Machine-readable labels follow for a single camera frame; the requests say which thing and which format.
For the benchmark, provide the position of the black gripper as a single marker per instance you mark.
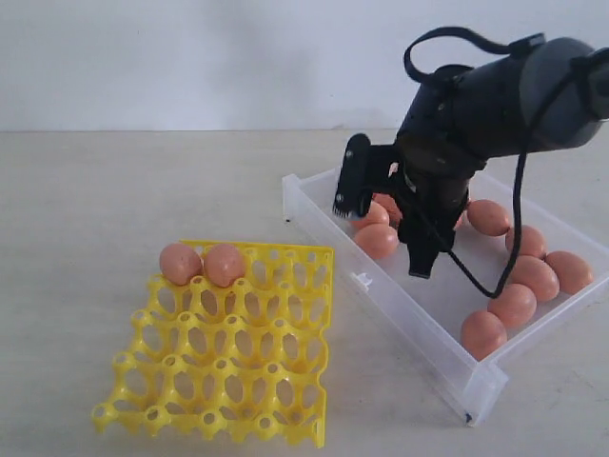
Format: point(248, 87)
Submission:
point(432, 207)

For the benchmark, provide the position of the clear plastic bin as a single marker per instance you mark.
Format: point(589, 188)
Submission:
point(426, 315)

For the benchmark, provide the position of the yellow plastic egg tray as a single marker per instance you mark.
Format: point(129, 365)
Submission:
point(246, 360)

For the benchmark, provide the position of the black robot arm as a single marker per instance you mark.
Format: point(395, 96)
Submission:
point(541, 95)

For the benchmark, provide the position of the brown egg left cluster front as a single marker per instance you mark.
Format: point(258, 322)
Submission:
point(377, 240)

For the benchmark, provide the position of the brown egg cluster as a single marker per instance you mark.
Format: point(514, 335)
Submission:
point(377, 240)
point(377, 214)
point(488, 217)
point(391, 207)

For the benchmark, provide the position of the brown egg cluster centre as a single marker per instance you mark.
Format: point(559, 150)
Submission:
point(391, 207)

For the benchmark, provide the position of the brown egg left cluster middle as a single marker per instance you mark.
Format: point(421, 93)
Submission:
point(377, 214)

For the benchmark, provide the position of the brown egg cluster right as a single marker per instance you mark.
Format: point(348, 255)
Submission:
point(488, 217)

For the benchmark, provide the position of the brown egg bin front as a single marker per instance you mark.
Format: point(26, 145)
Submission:
point(482, 333)

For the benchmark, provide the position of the brown egg bin front-right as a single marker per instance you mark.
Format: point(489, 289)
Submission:
point(515, 306)

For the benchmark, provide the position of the brown egg bin right middle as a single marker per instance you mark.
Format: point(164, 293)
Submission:
point(535, 274)

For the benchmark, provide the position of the brown egg bin right back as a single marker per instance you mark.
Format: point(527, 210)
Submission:
point(532, 243)

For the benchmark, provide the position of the brown egg bin far right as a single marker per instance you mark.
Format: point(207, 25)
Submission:
point(573, 272)

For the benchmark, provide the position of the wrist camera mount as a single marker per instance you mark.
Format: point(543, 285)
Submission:
point(364, 171)

